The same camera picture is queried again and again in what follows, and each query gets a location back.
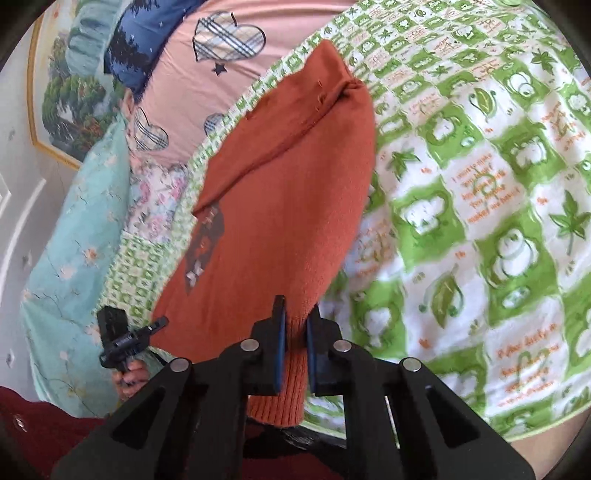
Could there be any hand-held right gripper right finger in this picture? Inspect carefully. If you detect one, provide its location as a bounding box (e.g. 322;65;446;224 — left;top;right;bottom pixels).
306;305;536;480

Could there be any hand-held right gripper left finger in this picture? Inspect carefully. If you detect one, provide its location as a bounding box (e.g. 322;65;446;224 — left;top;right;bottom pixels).
51;295;288;480

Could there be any orange knit sweater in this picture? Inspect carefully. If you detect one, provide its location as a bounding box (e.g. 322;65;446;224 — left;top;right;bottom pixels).
150;39;378;428

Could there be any person's left hand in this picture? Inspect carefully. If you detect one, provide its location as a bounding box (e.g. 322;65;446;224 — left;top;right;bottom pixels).
112;359;152;401

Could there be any teal floral bed sheet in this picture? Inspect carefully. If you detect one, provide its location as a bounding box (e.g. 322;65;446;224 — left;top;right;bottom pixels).
20;112;136;419

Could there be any white pink floral cloth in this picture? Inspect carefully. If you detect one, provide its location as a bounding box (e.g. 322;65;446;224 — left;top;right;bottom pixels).
124;161;195;246

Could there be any framed landscape painting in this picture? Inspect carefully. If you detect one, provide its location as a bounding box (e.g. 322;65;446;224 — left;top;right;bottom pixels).
27;0;131;172

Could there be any green white checked blanket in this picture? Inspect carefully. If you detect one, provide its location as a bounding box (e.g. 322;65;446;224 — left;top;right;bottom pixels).
105;0;591;438

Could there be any pink heart pattern pillow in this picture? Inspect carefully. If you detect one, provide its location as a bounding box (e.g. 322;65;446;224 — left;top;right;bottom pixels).
121;0;357;168

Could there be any blue patterned pillow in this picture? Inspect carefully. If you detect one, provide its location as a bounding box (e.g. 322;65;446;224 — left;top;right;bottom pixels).
103;0;209;94

